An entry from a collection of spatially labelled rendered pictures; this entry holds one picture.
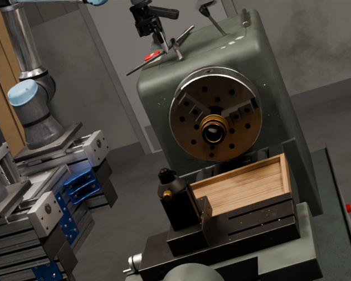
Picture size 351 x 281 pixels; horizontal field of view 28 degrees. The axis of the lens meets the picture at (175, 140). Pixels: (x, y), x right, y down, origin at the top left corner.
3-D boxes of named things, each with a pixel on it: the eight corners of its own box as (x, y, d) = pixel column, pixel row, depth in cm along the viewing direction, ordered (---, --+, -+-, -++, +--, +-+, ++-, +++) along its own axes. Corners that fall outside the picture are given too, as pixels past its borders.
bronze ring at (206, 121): (196, 117, 231) (194, 127, 223) (222, 107, 229) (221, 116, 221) (207, 141, 234) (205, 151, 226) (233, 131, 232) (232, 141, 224)
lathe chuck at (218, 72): (180, 157, 253) (164, 74, 242) (267, 145, 248) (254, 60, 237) (178, 167, 244) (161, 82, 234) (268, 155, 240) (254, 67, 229)
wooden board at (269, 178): (188, 195, 243) (184, 185, 241) (287, 163, 235) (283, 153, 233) (181, 238, 215) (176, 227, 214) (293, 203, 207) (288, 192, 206)
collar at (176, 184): (160, 188, 188) (155, 178, 187) (187, 179, 187) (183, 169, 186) (156, 201, 181) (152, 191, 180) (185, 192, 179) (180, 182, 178)
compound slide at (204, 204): (180, 220, 201) (174, 205, 200) (213, 209, 199) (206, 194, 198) (173, 257, 182) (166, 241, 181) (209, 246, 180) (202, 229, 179)
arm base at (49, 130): (22, 153, 263) (10, 130, 260) (38, 137, 276) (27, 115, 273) (55, 143, 258) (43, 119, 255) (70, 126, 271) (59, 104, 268)
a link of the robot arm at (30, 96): (16, 127, 260) (-1, 95, 256) (27, 115, 272) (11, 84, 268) (44, 117, 257) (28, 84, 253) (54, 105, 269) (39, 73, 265)
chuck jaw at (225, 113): (220, 106, 238) (253, 93, 235) (227, 119, 239) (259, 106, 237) (219, 117, 228) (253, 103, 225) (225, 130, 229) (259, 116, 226)
